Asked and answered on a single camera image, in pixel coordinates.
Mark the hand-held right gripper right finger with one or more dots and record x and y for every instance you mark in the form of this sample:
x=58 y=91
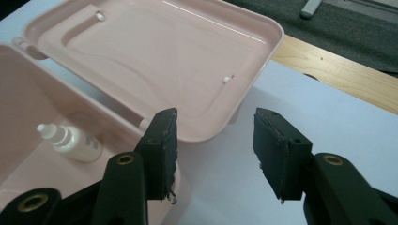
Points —
x=281 y=156

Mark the large pale table mat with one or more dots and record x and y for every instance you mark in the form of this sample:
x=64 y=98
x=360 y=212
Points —
x=328 y=125

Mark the small white bottle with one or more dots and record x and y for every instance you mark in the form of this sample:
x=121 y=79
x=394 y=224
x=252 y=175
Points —
x=75 y=143

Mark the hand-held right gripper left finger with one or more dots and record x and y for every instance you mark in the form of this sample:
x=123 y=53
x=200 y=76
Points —
x=159 y=156

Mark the wooden table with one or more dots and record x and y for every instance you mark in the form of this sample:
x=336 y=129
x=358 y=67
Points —
x=338 y=68

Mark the white-framed desk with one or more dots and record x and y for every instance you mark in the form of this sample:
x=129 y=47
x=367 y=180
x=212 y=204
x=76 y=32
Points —
x=310 y=7

